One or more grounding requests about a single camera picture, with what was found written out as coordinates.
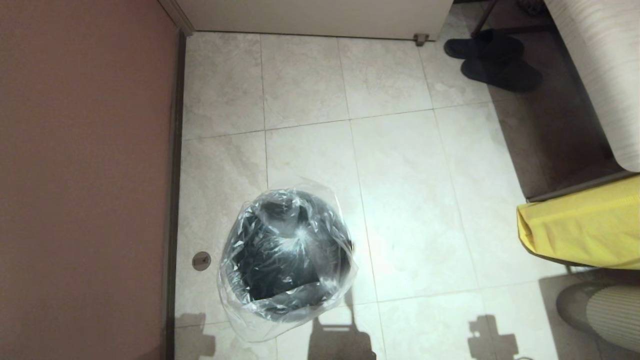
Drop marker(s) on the clear plastic trash bag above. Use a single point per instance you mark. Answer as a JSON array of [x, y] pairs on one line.
[[280, 310]]

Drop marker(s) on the black round trash bin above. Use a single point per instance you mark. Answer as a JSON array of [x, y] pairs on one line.
[[290, 270]]

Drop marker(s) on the yellow cloth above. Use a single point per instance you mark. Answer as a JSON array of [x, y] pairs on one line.
[[580, 225]]

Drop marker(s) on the round metal floor cap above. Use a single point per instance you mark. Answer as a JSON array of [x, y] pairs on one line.
[[201, 261]]

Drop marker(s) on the white door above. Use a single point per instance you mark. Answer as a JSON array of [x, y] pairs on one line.
[[310, 15]]

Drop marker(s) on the small metal door stopper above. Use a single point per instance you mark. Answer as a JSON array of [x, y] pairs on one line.
[[421, 38]]

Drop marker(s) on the black slipper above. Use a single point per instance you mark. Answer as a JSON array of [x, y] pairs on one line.
[[505, 75], [482, 44]]

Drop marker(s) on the brown wooden furniture base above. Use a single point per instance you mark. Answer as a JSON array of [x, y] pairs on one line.
[[575, 187]]

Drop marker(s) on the beige striped upholstered furniture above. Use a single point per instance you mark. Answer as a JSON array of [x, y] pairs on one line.
[[600, 65]]

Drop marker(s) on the grey ribbed round stool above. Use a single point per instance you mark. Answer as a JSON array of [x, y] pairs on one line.
[[610, 315]]

